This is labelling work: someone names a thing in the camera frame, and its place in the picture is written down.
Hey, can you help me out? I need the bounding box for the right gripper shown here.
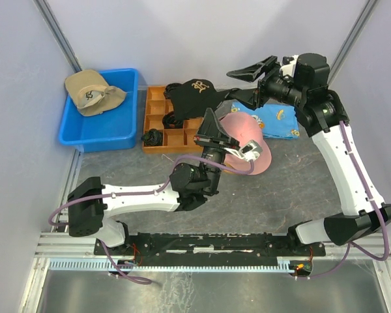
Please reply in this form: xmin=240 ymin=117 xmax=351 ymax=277
xmin=227 ymin=55 xmax=306 ymax=112

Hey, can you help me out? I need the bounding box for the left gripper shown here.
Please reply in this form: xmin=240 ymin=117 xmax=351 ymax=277
xmin=194 ymin=109 xmax=241 ymax=195

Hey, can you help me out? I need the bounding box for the pink cap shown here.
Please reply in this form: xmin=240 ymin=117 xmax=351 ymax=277
xmin=220 ymin=112 xmax=272 ymax=175

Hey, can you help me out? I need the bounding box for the blue astronaut print cloth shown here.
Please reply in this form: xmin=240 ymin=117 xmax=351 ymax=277
xmin=231 ymin=102 xmax=300 ymax=140

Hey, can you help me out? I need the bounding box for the black cap white lining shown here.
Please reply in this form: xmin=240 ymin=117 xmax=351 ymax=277
xmin=170 ymin=79 xmax=221 ymax=120

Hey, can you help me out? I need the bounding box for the beige cap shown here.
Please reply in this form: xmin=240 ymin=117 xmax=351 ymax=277
xmin=65 ymin=69 xmax=127 ymax=117

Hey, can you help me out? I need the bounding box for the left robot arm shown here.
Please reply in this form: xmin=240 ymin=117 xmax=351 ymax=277
xmin=68 ymin=109 xmax=240 ymax=254

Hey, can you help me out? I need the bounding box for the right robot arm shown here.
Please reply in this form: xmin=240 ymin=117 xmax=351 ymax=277
xmin=227 ymin=53 xmax=391 ymax=255

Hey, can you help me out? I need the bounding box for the wooden compartment tray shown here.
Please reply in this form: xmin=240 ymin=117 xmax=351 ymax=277
xmin=141 ymin=85 xmax=203 ymax=154

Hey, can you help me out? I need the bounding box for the rolled black brown belt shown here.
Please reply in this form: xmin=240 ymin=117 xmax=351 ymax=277
xmin=162 ymin=111 xmax=184 ymax=129

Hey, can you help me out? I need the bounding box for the rolled dark green belt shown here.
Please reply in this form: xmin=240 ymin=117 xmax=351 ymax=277
xmin=141 ymin=128 xmax=163 ymax=147

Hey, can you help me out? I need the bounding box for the rolled black belt top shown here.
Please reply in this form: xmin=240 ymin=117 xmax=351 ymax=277
xmin=164 ymin=83 xmax=182 ymax=99

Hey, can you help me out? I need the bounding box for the blue plastic bin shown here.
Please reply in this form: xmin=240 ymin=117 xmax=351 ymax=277
xmin=59 ymin=68 xmax=139 ymax=153

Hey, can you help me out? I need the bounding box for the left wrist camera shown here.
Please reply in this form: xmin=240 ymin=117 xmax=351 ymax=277
xmin=225 ymin=140 xmax=263 ymax=162

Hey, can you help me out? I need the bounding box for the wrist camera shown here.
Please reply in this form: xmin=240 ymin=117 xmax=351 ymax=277
xmin=225 ymin=140 xmax=263 ymax=162
xmin=280 ymin=55 xmax=298 ymax=78

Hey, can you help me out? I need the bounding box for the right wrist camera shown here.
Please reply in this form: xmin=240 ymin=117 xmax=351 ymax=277
xmin=280 ymin=55 xmax=298 ymax=78

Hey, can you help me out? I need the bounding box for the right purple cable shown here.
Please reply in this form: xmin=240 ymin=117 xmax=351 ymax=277
xmin=293 ymin=120 xmax=390 ymax=280

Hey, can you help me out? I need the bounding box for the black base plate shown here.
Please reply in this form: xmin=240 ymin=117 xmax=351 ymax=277
xmin=108 ymin=233 xmax=326 ymax=268

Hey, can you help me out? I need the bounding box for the blue cable duct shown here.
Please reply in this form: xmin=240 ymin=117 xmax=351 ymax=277
xmin=48 ymin=257 xmax=296 ymax=272

